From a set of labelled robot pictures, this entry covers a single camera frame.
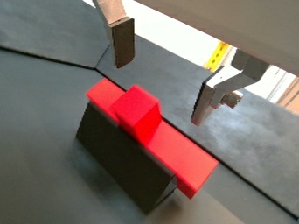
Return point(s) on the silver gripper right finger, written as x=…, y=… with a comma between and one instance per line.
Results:
x=220, y=88

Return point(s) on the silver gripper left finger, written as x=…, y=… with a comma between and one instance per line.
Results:
x=120, y=26

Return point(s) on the red cross-shaped block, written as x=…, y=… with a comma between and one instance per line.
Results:
x=135, y=110

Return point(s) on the black block holder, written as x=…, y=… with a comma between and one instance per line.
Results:
x=143, y=177

